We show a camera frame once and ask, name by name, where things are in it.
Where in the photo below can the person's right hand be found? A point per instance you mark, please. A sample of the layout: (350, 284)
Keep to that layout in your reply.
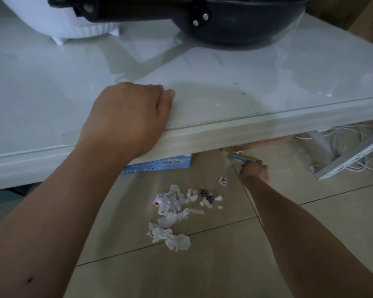
(255, 172)

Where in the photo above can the person's left hand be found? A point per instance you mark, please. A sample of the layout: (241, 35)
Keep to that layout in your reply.
(124, 121)

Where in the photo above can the person's left thumb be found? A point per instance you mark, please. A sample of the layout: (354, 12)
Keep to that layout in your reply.
(166, 100)

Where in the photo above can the person's right fingers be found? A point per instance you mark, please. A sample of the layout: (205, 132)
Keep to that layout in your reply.
(255, 163)

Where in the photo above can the blue and yellow card pack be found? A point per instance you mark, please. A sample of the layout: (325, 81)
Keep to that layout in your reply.
(241, 157)

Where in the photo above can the person's left forearm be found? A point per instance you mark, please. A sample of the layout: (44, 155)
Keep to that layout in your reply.
(49, 229)

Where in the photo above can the person's right forearm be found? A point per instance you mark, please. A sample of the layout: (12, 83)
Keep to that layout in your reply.
(298, 238)

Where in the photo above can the torn playing card piece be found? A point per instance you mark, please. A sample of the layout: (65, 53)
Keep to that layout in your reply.
(222, 181)

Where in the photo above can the blue cardboard box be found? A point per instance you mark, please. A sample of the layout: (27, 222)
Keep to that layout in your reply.
(161, 165)

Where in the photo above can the clear table cover sheet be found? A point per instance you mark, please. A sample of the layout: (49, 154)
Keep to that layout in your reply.
(236, 83)

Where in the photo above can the white metal table leg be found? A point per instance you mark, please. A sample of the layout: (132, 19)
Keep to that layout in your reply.
(348, 158)

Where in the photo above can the pile of torn paper scraps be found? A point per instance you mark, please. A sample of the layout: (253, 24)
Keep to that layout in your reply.
(171, 214)

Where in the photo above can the black wok pan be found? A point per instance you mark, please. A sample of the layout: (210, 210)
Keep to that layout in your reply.
(236, 18)

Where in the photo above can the white rice cooker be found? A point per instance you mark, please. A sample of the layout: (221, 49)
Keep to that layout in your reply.
(49, 18)

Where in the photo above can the brown cardboard box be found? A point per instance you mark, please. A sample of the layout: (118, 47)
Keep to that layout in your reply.
(368, 24)

